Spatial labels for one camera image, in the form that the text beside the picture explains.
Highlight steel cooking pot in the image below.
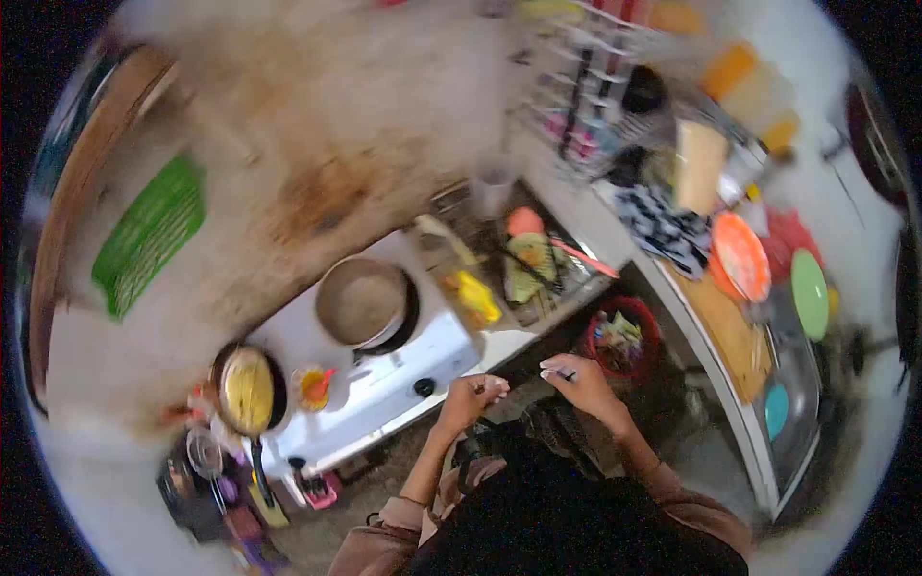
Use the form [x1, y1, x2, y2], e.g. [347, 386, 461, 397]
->
[315, 257, 413, 351]

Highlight small bowl with orange food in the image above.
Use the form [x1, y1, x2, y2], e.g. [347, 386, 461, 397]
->
[291, 365, 338, 413]

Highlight person's right fingers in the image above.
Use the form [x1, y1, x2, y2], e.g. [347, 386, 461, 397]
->
[539, 353, 580, 385]

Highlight brown wooden board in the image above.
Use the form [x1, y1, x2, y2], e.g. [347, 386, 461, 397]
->
[676, 265, 773, 406]

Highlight yellow plastic item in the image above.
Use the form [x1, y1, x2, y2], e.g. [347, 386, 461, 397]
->
[452, 270, 504, 326]

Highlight orange plastic bowl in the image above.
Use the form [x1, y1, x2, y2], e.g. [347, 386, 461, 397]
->
[504, 206, 547, 239]

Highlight green plastic grille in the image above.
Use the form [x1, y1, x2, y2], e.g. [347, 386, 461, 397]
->
[91, 154, 210, 322]

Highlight black and white checked cloth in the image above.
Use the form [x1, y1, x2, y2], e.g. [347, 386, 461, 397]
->
[614, 183, 716, 282]

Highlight orange plate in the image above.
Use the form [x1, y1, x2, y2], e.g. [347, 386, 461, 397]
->
[708, 210, 772, 304]

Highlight brown wooden door frame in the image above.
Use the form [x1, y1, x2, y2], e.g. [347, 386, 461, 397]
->
[27, 43, 181, 415]

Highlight person's right hand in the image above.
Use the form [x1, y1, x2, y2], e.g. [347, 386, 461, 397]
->
[539, 353, 629, 427]

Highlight white gas stove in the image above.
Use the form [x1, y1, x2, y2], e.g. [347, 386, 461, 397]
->
[248, 230, 485, 478]

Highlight pink plastic spatula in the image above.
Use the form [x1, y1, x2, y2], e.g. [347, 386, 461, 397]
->
[550, 238, 621, 280]

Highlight white wire dish rack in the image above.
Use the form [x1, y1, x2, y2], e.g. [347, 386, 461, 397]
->
[513, 0, 728, 182]

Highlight person's body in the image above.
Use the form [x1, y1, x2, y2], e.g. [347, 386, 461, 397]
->
[328, 421, 756, 576]

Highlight green plate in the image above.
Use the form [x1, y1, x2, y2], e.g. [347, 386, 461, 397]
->
[790, 248, 831, 344]

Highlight metal strainer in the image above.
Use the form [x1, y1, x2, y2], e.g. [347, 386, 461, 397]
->
[185, 425, 226, 481]

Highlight green and yellow cloth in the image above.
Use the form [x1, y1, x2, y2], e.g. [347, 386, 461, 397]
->
[503, 232, 561, 305]

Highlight red plastic bag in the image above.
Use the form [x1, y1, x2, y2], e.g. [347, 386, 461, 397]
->
[759, 207, 824, 283]

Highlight black frying pan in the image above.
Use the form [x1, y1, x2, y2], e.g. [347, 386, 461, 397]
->
[210, 341, 291, 509]

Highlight person's left fingers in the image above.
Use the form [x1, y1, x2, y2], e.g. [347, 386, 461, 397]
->
[470, 374, 512, 406]

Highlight pale wooden cutting board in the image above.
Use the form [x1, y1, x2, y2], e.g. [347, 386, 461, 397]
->
[673, 119, 730, 217]

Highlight red waste bucket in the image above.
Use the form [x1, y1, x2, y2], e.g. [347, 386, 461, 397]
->
[583, 296, 664, 380]

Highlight orange plastic container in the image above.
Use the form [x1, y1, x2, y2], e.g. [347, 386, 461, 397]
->
[700, 42, 759, 103]

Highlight dark round pan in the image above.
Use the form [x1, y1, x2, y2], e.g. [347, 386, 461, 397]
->
[845, 81, 910, 211]

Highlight person's left hand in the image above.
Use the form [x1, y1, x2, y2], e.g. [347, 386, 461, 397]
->
[435, 373, 512, 434]

